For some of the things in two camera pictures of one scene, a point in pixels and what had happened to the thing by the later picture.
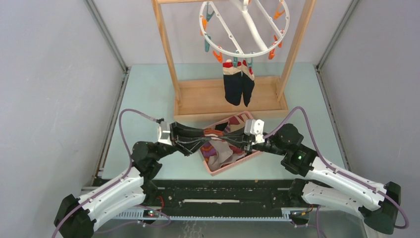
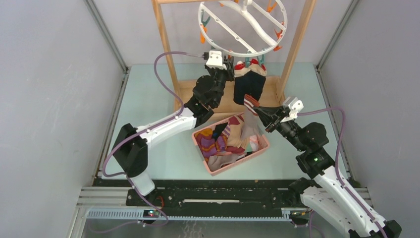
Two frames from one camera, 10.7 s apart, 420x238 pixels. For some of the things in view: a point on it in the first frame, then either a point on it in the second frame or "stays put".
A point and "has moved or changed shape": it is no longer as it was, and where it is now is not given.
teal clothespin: [235, 61] -> [247, 63]
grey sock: [224, 155] has moved or changed shape
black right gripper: [245, 146] -> [271, 113]
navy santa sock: [233, 82] has moved or changed shape
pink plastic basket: [218, 155] stays put
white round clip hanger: [243, 29] stays put
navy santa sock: [248, 82] -> [256, 77]
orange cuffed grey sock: [213, 133] -> [251, 123]
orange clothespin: [204, 24] -> [202, 36]
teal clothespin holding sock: [250, 63] -> [262, 60]
